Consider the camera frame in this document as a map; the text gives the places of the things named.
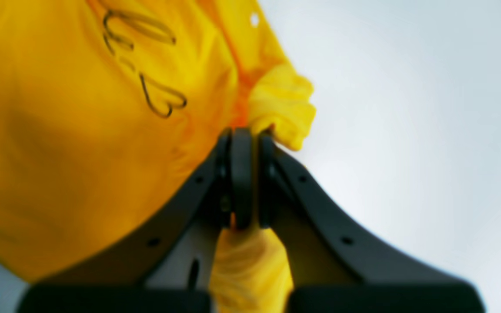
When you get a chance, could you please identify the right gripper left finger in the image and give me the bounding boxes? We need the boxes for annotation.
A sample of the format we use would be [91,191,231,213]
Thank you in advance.
[17,128,253,313]

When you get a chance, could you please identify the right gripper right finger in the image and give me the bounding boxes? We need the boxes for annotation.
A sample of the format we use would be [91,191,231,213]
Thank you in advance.
[257,133,485,313]

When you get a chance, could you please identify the orange yellow t-shirt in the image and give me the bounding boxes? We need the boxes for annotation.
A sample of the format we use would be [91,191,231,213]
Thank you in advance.
[0,0,316,313]

